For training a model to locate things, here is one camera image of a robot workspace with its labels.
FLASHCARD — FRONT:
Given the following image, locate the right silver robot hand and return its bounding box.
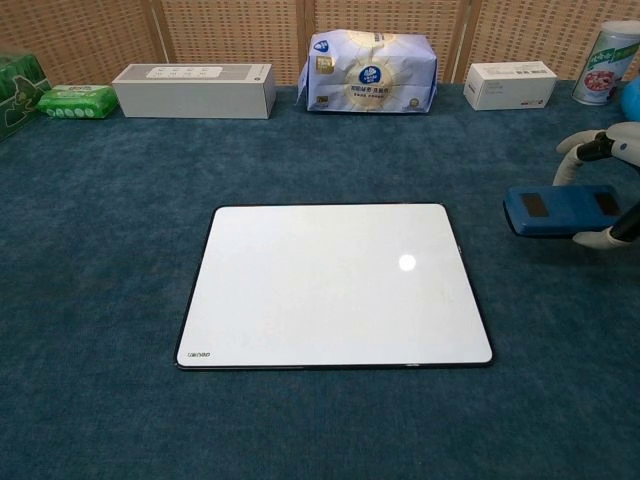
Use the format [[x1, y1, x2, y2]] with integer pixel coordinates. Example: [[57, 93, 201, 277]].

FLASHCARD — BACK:
[[553, 122, 640, 250]]

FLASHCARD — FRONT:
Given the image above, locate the blue whiteboard eraser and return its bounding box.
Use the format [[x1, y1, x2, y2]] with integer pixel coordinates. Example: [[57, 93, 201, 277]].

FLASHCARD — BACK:
[[502, 184, 625, 236]]

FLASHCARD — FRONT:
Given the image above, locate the white rectangular whiteboard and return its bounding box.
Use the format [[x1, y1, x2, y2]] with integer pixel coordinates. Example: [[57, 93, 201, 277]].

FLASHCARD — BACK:
[[174, 202, 496, 372]]

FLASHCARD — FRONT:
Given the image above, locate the blue detergent pump bottle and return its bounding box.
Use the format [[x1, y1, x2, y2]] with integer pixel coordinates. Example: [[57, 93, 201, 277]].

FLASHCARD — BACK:
[[618, 75, 640, 125]]

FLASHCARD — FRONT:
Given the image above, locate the wet wipes canister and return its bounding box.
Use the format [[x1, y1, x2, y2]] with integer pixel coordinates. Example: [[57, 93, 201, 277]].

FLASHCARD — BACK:
[[571, 20, 640, 106]]

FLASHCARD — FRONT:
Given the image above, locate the small white cardboard box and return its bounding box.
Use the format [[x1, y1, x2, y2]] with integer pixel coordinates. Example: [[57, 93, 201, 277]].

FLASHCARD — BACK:
[[462, 61, 559, 111]]

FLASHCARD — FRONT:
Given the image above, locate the blue white tissue pack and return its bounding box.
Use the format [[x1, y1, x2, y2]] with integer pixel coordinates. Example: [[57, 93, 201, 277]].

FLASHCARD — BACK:
[[296, 30, 439, 116]]

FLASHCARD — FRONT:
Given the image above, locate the woven rattan folding screen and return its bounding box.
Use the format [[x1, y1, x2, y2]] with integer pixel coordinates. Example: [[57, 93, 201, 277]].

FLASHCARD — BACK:
[[0, 0, 640, 87]]

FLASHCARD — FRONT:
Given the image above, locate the long white power strip box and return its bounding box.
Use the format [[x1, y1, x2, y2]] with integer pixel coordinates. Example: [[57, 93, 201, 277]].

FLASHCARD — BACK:
[[110, 62, 279, 121]]

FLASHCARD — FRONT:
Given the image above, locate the dark teal table mat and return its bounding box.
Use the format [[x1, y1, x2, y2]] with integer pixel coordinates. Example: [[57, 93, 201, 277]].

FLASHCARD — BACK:
[[0, 78, 640, 480]]

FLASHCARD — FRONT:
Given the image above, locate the green wipes pack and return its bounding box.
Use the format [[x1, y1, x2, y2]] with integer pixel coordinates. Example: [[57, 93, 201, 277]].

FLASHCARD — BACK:
[[37, 84, 117, 121]]

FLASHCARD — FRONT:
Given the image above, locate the green tea packet display box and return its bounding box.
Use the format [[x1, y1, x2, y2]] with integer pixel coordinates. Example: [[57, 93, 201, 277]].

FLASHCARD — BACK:
[[0, 52, 53, 144]]

